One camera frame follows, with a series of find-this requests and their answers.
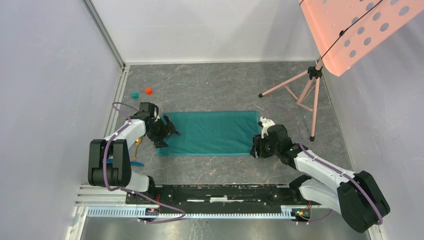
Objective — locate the blue knife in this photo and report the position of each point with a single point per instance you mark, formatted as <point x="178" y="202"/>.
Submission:
<point x="132" y="163"/>

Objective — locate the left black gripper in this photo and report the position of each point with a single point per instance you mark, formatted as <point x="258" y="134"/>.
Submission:
<point x="157" y="141"/>

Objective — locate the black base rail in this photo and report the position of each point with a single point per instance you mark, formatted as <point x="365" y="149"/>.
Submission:
<point x="220" y="198"/>

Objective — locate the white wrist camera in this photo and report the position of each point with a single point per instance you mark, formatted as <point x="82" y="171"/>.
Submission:
<point x="154" y="113"/>
<point x="265" y="124"/>

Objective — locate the teal cube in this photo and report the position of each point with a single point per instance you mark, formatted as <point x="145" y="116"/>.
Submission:
<point x="135" y="95"/>

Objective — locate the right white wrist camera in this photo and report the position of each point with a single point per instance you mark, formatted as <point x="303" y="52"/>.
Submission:
<point x="265" y="124"/>

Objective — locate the pink tripod stand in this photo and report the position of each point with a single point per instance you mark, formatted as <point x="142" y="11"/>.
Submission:
<point x="315" y="73"/>

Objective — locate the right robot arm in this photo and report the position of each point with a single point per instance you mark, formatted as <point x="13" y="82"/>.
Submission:
<point x="356" y="196"/>

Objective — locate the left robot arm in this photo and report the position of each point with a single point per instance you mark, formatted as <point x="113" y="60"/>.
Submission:
<point x="119" y="174"/>

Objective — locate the orange cube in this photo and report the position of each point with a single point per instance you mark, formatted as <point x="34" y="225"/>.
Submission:
<point x="148" y="91"/>

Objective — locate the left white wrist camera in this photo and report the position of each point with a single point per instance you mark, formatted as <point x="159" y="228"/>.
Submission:
<point x="154" y="113"/>

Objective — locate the teal cloth napkin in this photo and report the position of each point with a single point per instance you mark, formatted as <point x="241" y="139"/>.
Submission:
<point x="212" y="133"/>

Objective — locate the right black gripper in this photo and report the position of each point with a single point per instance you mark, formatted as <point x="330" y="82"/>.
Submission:
<point x="258" y="141"/>

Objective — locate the pink perforated panel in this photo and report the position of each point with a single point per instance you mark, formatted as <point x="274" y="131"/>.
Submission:
<point x="345" y="31"/>

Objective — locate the gold spoon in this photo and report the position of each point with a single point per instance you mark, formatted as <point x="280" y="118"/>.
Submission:
<point x="137" y="144"/>

